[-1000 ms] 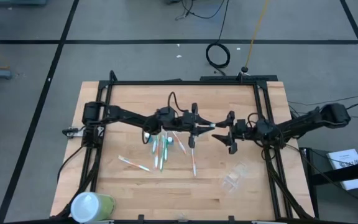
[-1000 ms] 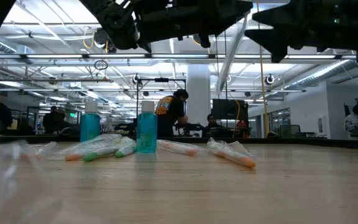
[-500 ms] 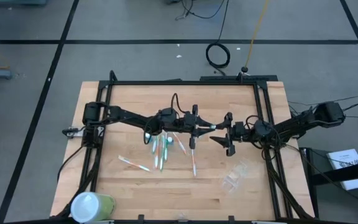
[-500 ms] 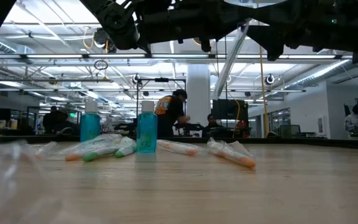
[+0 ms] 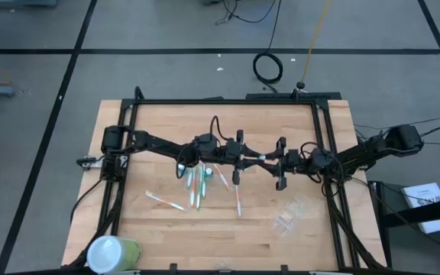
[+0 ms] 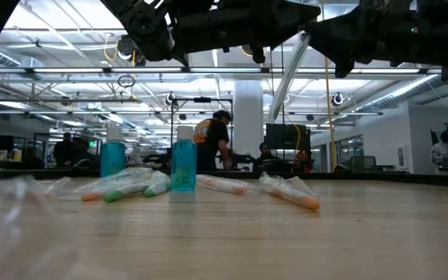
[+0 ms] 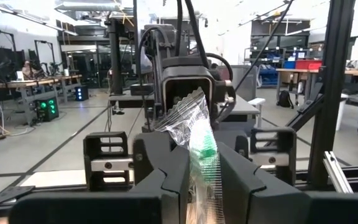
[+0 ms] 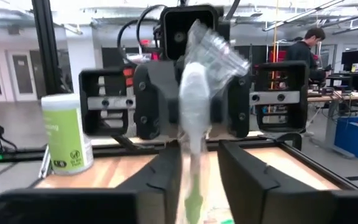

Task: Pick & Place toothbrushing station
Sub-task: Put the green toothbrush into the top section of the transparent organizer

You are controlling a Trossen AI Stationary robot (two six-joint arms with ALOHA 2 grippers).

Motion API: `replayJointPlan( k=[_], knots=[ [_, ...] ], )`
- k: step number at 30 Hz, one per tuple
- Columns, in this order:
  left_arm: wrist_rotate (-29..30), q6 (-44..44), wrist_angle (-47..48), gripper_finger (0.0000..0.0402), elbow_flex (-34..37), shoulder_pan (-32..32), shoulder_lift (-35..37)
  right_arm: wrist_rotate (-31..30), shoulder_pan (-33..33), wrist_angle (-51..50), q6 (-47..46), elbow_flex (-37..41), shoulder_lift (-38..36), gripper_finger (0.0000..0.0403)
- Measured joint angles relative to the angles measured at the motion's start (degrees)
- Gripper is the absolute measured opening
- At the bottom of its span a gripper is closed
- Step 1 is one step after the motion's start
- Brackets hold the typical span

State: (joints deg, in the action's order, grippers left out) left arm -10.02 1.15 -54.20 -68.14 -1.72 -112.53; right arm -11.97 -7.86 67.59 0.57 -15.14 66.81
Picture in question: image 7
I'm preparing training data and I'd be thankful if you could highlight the silver aluminium bracket bar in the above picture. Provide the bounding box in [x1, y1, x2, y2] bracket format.
[323, 151, 354, 194]

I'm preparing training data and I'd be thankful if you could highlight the person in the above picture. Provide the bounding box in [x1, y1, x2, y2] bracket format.
[21, 60, 42, 80]

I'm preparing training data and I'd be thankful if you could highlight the grey table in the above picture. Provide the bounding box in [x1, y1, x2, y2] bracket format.
[109, 92, 260, 123]

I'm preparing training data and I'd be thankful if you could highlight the black shelf rack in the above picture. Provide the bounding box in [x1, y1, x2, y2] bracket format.
[249, 18, 311, 88]

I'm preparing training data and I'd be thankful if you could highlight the blue lit computer tower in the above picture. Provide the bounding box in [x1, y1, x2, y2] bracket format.
[74, 85, 90, 102]

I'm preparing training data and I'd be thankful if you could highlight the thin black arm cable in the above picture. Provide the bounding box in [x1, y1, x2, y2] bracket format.
[174, 0, 184, 57]

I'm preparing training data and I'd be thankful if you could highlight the white trash bin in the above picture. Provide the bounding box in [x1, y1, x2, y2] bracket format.
[335, 93, 350, 131]

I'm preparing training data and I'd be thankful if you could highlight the green lit computer tower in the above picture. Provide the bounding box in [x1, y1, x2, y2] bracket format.
[35, 96, 60, 123]

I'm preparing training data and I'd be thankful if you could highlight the long wooden top workbench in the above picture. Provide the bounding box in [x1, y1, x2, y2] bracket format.
[0, 73, 83, 125]

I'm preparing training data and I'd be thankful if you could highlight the black backpack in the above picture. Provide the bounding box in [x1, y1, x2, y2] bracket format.
[276, 89, 295, 110]

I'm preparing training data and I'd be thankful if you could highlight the white stool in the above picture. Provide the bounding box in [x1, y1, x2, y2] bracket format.
[247, 97, 267, 129]

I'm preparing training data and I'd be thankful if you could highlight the black aluminium table frame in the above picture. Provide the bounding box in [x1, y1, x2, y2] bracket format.
[0, 0, 358, 218]

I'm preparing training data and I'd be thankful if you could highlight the grey metal cabinet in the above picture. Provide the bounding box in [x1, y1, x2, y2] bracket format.
[225, 64, 258, 102]

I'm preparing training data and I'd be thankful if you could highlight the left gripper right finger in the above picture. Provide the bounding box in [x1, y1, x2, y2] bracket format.
[218, 141, 358, 224]

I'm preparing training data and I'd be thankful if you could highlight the red storage bin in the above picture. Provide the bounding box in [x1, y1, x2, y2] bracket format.
[295, 58, 323, 71]

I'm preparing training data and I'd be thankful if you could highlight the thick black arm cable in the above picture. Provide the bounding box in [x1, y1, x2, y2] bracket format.
[183, 0, 211, 68]

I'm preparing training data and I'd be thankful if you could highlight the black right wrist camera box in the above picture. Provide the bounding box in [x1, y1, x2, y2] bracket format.
[161, 65, 219, 125]

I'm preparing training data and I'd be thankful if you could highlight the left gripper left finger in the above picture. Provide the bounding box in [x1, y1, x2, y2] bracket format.
[9, 145, 190, 224]

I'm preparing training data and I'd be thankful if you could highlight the long slanted black cable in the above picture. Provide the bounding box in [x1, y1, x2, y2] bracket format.
[234, 0, 295, 93]

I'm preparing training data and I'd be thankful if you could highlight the green bristle toothbrush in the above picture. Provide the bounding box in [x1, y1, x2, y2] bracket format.
[153, 87, 227, 224]

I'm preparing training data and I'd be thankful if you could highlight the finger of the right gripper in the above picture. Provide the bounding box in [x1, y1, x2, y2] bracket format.
[132, 130, 178, 187]
[214, 129, 250, 160]

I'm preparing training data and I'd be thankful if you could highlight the wooden workbench on castors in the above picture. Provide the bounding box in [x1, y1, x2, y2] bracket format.
[275, 67, 358, 135]

